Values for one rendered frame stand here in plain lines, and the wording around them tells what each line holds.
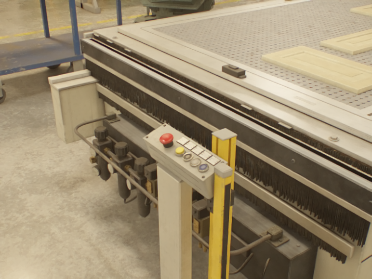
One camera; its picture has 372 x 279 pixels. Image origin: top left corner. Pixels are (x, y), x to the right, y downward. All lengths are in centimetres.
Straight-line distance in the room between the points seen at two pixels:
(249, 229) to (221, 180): 52
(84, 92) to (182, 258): 138
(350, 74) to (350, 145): 52
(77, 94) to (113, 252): 86
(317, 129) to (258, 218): 38
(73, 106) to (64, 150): 70
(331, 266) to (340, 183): 33
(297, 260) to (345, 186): 31
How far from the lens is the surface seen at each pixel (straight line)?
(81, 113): 265
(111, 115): 238
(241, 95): 179
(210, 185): 119
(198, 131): 189
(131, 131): 228
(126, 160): 218
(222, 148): 121
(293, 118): 163
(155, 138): 135
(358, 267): 157
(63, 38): 472
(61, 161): 313
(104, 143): 234
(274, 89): 179
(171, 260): 152
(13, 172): 309
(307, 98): 174
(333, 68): 202
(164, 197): 140
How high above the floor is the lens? 152
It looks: 28 degrees down
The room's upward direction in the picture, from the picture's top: straight up
